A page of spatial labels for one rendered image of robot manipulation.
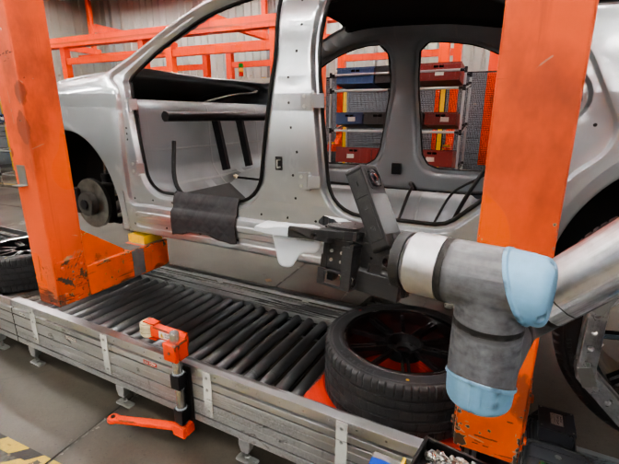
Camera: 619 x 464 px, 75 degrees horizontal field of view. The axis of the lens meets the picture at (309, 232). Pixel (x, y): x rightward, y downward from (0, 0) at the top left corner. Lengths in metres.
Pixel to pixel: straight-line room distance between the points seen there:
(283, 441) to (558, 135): 1.37
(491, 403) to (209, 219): 1.74
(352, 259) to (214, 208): 1.61
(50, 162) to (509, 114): 1.82
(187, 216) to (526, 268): 1.90
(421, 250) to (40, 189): 1.85
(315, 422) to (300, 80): 1.32
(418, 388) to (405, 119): 2.30
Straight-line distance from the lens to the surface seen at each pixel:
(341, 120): 5.40
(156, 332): 1.95
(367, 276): 0.52
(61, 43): 12.27
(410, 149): 3.35
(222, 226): 2.04
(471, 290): 0.45
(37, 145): 2.11
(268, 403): 1.68
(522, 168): 0.99
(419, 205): 2.40
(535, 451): 1.56
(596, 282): 0.56
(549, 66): 0.99
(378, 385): 1.52
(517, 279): 0.44
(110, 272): 2.37
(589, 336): 1.25
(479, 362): 0.49
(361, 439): 1.55
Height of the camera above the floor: 1.39
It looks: 16 degrees down
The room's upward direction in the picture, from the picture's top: straight up
